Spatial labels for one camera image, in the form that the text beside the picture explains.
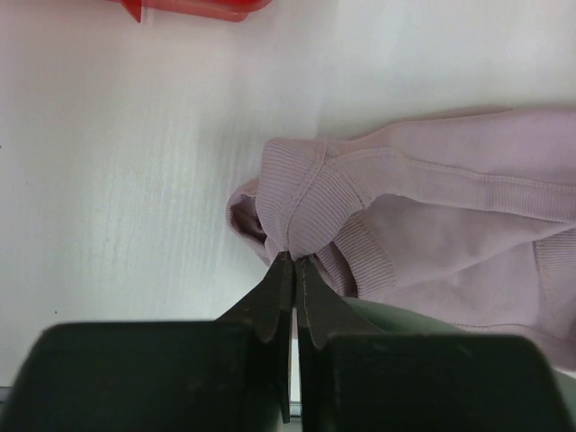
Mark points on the red plastic tray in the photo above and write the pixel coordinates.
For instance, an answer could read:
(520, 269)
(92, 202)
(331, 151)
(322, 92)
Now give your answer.
(234, 11)

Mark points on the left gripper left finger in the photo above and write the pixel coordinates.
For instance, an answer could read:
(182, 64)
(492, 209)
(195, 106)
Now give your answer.
(228, 374)

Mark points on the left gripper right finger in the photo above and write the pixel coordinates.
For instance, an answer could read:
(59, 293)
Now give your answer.
(356, 376)

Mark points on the mauve tank top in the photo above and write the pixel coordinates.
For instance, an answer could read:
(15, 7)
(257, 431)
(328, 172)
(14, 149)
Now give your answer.
(468, 219)

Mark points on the mint green hanger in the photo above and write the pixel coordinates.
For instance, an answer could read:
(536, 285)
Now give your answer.
(398, 321)

